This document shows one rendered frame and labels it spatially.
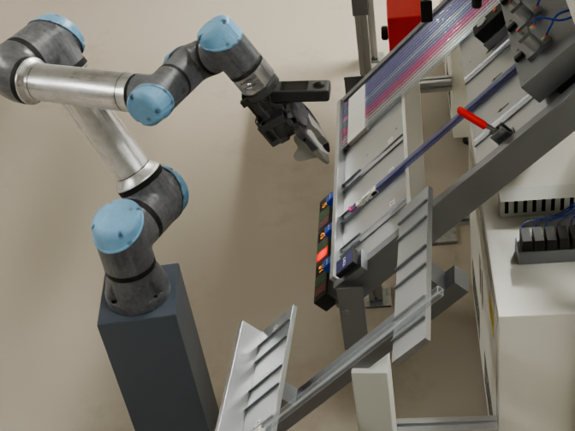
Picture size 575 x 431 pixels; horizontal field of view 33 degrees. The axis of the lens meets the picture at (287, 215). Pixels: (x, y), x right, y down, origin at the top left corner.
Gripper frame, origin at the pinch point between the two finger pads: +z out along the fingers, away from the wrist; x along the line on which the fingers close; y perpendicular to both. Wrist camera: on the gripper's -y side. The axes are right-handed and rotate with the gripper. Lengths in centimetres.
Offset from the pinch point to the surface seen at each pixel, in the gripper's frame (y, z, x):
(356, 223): 3.5, 15.9, 4.6
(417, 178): 17, 71, -83
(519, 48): -43.4, -2.8, 5.7
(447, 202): -20.6, 9.5, 21.0
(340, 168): 7.9, 15.5, -18.0
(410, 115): 7, 49, -83
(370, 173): -0.9, 14.7, -8.5
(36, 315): 134, 31, -52
